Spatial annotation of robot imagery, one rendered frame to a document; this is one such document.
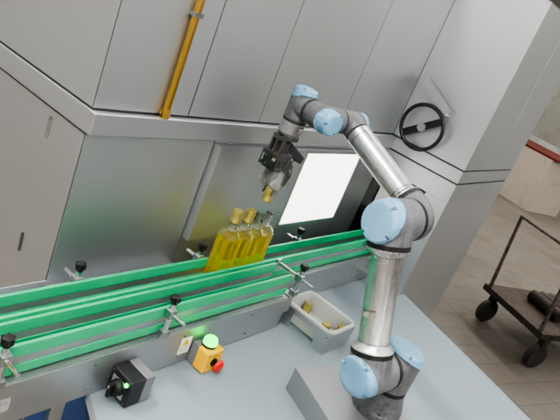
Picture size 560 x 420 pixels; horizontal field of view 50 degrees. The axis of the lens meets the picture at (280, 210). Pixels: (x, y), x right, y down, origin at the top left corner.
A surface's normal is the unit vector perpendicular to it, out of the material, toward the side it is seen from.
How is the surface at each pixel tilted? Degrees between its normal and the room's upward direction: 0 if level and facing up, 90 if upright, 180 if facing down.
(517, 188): 90
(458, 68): 90
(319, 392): 2
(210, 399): 0
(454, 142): 90
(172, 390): 0
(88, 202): 90
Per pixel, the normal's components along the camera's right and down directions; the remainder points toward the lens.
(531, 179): -0.83, -0.13
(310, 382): 0.35, -0.86
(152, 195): 0.72, 0.49
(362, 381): -0.74, 0.13
